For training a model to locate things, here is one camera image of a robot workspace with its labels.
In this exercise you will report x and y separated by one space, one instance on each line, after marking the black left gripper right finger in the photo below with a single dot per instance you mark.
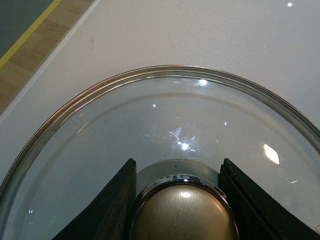
257 215

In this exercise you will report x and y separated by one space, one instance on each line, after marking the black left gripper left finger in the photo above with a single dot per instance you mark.
105 217

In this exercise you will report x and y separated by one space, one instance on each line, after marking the glass pot lid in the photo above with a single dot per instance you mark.
178 123

